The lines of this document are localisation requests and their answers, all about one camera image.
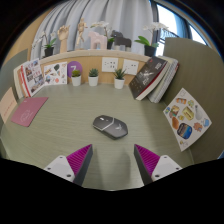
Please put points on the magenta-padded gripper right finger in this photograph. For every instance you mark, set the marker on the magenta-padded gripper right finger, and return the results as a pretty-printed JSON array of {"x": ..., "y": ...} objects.
[{"x": 151, "y": 165}]

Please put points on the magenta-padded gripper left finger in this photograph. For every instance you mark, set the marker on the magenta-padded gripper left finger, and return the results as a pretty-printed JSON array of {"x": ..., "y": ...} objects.
[{"x": 74, "y": 165}]

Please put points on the dark grey computer mouse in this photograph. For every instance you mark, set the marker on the dark grey computer mouse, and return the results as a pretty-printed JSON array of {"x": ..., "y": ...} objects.
[{"x": 110, "y": 126}]

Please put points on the pink mouse pad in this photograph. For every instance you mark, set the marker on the pink mouse pad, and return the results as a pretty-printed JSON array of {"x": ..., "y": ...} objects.
[{"x": 28, "y": 111}]

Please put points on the sticker sheet with food pictures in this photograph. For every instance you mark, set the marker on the sticker sheet with food pictures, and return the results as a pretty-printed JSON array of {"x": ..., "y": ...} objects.
[{"x": 186, "y": 118}]

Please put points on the small succulent in white pot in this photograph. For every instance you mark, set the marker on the small succulent in white pot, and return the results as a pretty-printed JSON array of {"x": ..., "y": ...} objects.
[
  {"x": 119, "y": 82},
  {"x": 76, "y": 80},
  {"x": 93, "y": 80}
]

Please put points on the black book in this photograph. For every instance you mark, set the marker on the black book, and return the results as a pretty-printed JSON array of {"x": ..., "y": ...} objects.
[{"x": 146, "y": 78}]

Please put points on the red-white photo cover book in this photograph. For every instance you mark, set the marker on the red-white photo cover book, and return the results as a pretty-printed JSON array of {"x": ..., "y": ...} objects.
[{"x": 33, "y": 76}]

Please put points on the purple round number sign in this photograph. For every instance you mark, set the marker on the purple round number sign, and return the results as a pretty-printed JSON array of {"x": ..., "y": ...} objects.
[{"x": 74, "y": 66}]

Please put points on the thick white book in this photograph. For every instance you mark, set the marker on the thick white book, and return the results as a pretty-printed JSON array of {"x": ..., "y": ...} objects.
[{"x": 18, "y": 81}]

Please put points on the dark wooden horse figure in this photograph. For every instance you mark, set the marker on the dark wooden horse figure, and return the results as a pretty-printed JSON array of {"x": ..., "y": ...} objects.
[{"x": 121, "y": 41}]

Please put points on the pink wooden horse figure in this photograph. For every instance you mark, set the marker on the pink wooden horse figure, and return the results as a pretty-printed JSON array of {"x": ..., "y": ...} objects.
[{"x": 96, "y": 40}]

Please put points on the wooden hand model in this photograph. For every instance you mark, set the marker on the wooden hand model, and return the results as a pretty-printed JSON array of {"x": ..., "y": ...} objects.
[{"x": 63, "y": 36}]

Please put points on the wooden mannequin figure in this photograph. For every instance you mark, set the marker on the wooden mannequin figure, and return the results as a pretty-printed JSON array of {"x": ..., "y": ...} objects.
[{"x": 81, "y": 31}]

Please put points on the light grey curtain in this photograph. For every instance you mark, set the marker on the light grey curtain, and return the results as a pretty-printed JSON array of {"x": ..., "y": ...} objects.
[{"x": 126, "y": 15}]

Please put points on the white wall socket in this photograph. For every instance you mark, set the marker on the white wall socket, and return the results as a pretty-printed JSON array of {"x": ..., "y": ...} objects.
[
  {"x": 110, "y": 64},
  {"x": 130, "y": 67}
]

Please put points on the window with dark frame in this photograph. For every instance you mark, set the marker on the window with dark frame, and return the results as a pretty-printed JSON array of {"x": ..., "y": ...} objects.
[{"x": 173, "y": 23}]

